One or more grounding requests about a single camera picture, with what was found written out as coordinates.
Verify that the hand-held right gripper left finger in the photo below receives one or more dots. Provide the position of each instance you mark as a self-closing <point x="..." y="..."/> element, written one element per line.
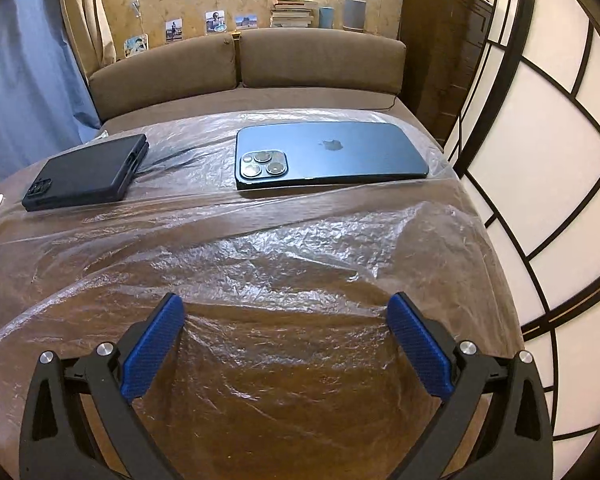
<point x="150" y="347"/>

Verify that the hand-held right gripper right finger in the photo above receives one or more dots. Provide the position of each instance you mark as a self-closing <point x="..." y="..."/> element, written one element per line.
<point x="420" y="350"/>

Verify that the black cased phone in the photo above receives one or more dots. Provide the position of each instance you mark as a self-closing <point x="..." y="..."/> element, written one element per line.
<point x="85" y="172"/>

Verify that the blue smartphone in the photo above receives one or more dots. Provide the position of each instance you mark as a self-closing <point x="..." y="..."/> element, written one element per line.
<point x="340" y="157"/>

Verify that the brown sofa cushion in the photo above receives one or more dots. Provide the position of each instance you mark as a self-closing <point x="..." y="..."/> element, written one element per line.
<point x="165" y="72"/>

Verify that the brown sofa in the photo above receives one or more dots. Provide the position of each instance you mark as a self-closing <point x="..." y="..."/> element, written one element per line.
<point x="290" y="100"/>

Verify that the blue curtain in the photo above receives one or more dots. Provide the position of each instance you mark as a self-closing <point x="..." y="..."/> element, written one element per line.
<point x="25" y="85"/>

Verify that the dark wooden cabinet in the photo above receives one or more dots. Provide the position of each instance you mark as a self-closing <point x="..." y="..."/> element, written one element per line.
<point x="445" y="50"/>

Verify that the photo card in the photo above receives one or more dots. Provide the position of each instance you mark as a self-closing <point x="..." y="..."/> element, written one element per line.
<point x="215" y="22"/>
<point x="174" y="30"/>
<point x="136" y="46"/>
<point x="246" y="21"/>

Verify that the grey blue speaker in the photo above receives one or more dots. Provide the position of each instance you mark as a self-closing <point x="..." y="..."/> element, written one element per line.
<point x="354" y="14"/>

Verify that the beige curtain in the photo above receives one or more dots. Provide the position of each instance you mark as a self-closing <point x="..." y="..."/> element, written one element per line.
<point x="85" y="10"/>

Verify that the small blue cylinder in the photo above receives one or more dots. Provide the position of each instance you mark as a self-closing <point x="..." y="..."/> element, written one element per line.
<point x="326" y="17"/>

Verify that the stack of books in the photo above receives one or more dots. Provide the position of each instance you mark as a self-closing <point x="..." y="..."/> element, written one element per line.
<point x="292" y="14"/>

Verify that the white wall hook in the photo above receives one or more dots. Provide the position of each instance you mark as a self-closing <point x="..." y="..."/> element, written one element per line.
<point x="136" y="7"/>

